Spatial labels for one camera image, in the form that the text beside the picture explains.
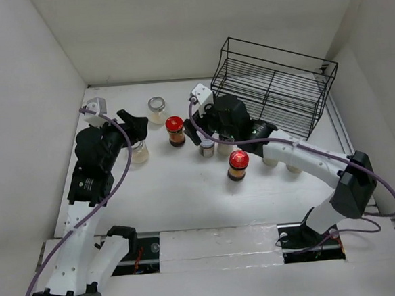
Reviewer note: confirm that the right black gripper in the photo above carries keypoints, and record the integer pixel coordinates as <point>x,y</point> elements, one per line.
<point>191,131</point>

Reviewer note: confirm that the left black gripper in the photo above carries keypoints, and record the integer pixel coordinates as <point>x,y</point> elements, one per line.
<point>136,129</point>

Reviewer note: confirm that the red lid sauce jar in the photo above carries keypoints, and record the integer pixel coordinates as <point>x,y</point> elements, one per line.
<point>174,126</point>
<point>238,162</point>

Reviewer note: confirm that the black cap white powder bottle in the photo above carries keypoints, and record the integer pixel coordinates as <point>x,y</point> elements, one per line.
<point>226,148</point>

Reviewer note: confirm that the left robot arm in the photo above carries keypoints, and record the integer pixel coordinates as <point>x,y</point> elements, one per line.
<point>81,269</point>

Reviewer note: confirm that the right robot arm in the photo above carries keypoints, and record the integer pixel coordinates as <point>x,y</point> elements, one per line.
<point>350,176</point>

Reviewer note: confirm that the white lid spice jar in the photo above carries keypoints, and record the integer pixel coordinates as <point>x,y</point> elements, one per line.
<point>206,148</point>

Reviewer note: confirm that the far glass jar silver rim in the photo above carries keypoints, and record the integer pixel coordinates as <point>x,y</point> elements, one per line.
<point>158,110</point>

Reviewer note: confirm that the glass jar silver rim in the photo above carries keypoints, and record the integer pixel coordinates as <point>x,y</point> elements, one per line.
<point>139,152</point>
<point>158,110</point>

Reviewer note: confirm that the near glass jar silver rim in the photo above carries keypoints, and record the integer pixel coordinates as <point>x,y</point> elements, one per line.
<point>139,152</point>

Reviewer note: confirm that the silver cap grinder bottle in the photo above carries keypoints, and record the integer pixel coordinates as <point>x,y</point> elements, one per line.
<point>270,162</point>

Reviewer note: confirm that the black cap grinder bottle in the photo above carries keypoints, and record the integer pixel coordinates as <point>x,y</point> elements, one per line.
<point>293,169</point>

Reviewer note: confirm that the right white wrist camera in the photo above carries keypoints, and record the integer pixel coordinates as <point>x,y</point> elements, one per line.
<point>202,96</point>

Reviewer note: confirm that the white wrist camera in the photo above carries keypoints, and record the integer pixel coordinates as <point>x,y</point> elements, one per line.
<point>95,106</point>
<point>202,96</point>

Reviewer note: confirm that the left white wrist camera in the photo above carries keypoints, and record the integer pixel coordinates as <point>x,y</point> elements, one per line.
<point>95,106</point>

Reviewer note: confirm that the black wire rack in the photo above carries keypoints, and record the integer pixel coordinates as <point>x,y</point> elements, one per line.
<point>286,88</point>

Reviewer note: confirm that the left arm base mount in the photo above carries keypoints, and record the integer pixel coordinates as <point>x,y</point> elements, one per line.
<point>144,258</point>

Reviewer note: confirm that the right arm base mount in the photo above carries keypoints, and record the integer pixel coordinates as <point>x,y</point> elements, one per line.
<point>299,244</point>

